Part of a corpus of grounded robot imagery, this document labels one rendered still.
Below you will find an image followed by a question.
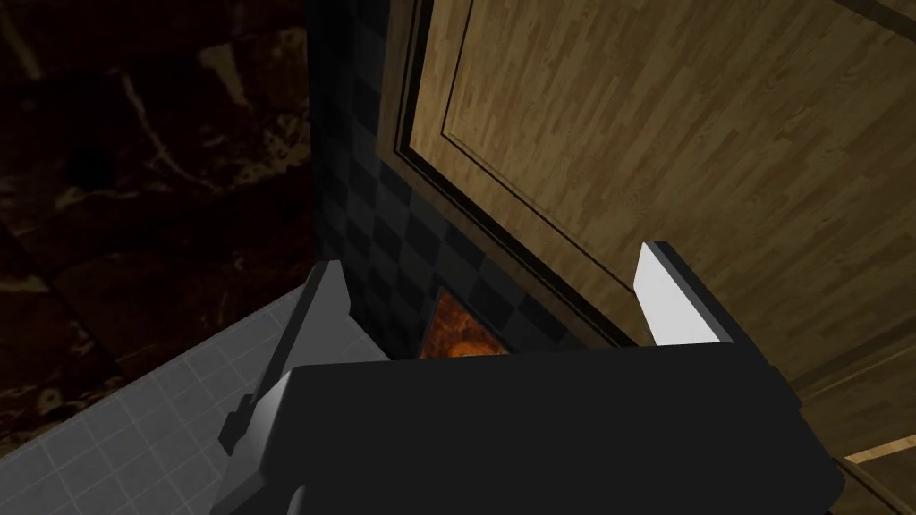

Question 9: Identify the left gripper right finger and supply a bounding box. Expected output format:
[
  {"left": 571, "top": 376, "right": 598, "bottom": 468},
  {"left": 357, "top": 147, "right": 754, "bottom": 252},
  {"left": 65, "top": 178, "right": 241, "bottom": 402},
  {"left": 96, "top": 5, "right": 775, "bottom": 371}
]
[{"left": 632, "top": 241, "right": 736, "bottom": 348}]

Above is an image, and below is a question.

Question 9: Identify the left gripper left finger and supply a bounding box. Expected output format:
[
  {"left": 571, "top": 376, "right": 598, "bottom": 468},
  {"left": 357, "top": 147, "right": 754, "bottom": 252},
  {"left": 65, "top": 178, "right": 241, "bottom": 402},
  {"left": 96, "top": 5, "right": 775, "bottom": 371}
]
[{"left": 257, "top": 260, "right": 353, "bottom": 399}]

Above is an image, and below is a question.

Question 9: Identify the wooden door leaf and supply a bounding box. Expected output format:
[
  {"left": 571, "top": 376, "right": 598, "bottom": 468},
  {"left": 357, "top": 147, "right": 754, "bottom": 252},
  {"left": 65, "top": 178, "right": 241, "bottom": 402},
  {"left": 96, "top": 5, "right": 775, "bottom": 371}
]
[{"left": 397, "top": 0, "right": 916, "bottom": 515}]

